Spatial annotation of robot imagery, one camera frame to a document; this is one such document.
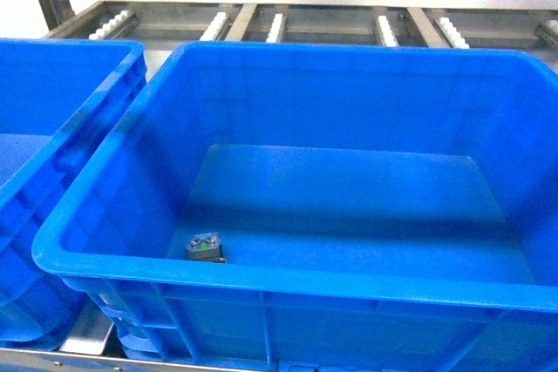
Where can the metal roller rack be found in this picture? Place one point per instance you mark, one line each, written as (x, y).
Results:
(93, 343)

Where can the blue crate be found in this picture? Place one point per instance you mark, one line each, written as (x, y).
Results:
(379, 209)
(59, 99)

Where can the blue crate left upper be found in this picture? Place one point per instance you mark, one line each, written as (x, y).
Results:
(59, 99)

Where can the red mushroom push button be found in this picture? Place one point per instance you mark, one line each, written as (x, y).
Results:
(205, 247)

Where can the blue crate centre upper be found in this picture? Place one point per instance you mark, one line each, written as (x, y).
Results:
(379, 209)

